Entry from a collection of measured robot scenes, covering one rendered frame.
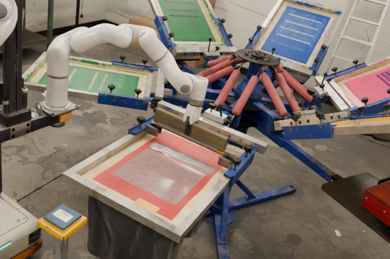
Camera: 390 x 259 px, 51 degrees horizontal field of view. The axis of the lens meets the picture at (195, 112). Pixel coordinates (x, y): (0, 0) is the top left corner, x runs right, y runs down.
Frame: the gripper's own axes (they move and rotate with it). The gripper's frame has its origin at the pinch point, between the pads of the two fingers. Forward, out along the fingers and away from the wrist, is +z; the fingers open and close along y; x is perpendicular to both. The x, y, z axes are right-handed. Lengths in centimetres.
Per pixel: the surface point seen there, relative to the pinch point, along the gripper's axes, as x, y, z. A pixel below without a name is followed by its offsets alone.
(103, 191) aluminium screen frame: -8, 56, 11
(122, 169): -14.4, 33.4, 14.2
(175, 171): 5.0, 17.6, 13.9
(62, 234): -6, 80, 15
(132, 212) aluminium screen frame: 8, 57, 11
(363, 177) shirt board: 86, -52, 13
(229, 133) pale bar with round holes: 13.4, -24.4, 5.6
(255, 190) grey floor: 17, -139, 108
